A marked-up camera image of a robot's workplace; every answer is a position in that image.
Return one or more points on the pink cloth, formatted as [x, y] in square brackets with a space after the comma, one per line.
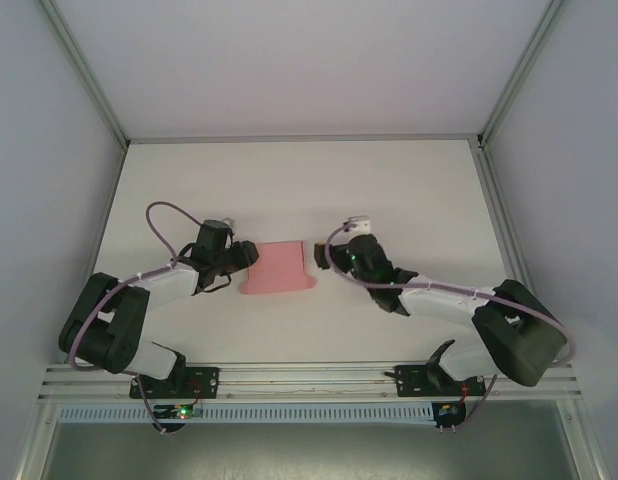
[279, 267]

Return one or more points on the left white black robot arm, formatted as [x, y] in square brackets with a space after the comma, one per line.
[164, 287]

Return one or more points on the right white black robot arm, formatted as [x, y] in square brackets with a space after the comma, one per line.
[449, 305]

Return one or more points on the circuit board with green light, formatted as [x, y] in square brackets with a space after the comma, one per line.
[181, 411]

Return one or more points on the circuit board without light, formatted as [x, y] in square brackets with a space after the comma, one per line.
[446, 411]

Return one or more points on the aluminium frame cross bar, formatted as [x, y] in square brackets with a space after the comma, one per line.
[299, 139]

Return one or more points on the aluminium mounting rail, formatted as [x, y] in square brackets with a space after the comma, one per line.
[309, 382]

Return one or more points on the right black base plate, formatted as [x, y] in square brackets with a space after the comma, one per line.
[414, 381]

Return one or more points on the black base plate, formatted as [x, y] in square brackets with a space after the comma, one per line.
[204, 382]
[414, 381]

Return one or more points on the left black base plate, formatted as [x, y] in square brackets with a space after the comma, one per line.
[204, 382]

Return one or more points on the right aluminium side rail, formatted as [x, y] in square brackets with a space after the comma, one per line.
[534, 250]

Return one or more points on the left aluminium frame post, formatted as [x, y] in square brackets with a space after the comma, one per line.
[81, 75]

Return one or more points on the aluminium frame post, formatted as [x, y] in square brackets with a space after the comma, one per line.
[521, 70]
[81, 75]

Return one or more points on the right aluminium frame post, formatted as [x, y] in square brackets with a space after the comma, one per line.
[521, 70]

